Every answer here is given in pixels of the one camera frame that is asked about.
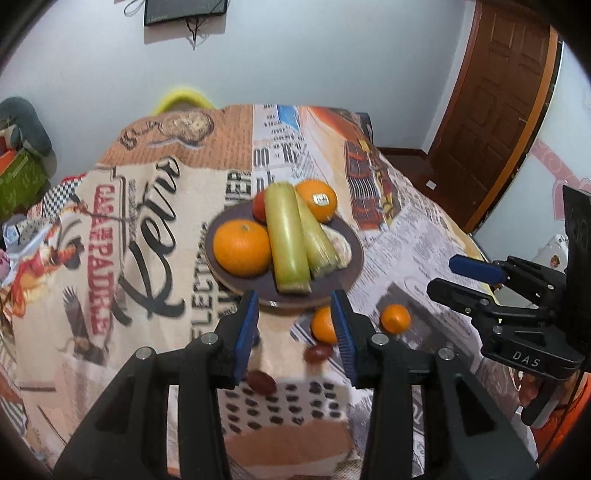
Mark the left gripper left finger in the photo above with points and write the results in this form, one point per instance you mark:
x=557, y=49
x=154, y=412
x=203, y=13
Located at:
x=123, y=435

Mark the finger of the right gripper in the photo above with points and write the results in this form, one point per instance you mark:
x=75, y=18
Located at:
x=463, y=300
x=482, y=271

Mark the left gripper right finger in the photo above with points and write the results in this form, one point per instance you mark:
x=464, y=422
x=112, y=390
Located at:
x=466, y=434

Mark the small mandarin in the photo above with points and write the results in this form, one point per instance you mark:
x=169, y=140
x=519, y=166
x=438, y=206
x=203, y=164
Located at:
x=322, y=328
x=396, y=319

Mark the dark red jujube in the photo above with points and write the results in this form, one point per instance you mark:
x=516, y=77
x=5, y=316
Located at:
x=261, y=383
x=318, y=353

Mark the peeled pomelo segment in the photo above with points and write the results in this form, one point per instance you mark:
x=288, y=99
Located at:
x=341, y=246

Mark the green husked corn cob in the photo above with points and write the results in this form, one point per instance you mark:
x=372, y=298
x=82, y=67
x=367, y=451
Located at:
x=322, y=257

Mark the large orange with sticker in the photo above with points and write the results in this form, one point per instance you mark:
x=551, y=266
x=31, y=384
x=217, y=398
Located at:
x=316, y=200

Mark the medium orange mandarin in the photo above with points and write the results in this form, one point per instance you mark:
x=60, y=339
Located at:
x=242, y=248

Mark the red tomato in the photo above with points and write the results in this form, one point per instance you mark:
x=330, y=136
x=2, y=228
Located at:
x=258, y=208

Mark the white wardrobe with hearts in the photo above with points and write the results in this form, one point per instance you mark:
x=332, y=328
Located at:
x=528, y=221

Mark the purple ceramic plate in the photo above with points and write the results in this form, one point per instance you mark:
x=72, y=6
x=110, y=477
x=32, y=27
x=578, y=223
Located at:
x=265, y=286

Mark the brown wooden door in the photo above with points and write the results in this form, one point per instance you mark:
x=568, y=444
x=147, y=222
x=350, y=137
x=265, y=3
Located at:
x=495, y=107

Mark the green storage box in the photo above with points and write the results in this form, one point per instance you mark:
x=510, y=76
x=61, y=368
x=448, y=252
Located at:
x=21, y=181

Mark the grey seal plush toy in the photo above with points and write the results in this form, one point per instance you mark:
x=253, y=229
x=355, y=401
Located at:
x=21, y=128

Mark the small black wall monitor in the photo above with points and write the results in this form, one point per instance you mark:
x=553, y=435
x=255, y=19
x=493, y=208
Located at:
x=161, y=11

